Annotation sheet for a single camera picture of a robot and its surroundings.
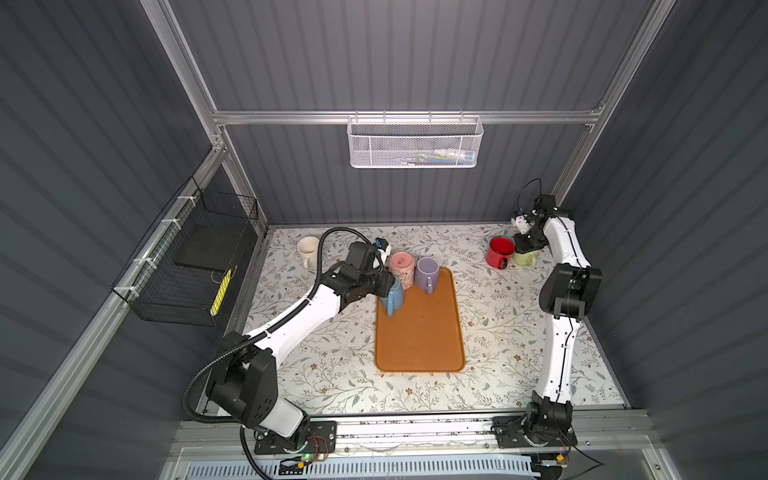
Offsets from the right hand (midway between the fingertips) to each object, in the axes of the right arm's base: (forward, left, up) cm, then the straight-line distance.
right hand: (528, 247), depth 104 cm
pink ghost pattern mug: (-11, +45, +5) cm, 46 cm away
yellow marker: (-35, +87, +23) cm, 97 cm away
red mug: (+2, +9, -3) cm, 10 cm away
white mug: (+3, +79, -2) cm, 79 cm away
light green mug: (-3, +1, -2) cm, 4 cm away
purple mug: (-12, +37, +2) cm, 38 cm away
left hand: (-20, +48, +11) cm, 53 cm away
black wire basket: (-27, +99, +24) cm, 105 cm away
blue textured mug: (-21, +47, +1) cm, 52 cm away
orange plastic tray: (-29, +38, -7) cm, 49 cm away
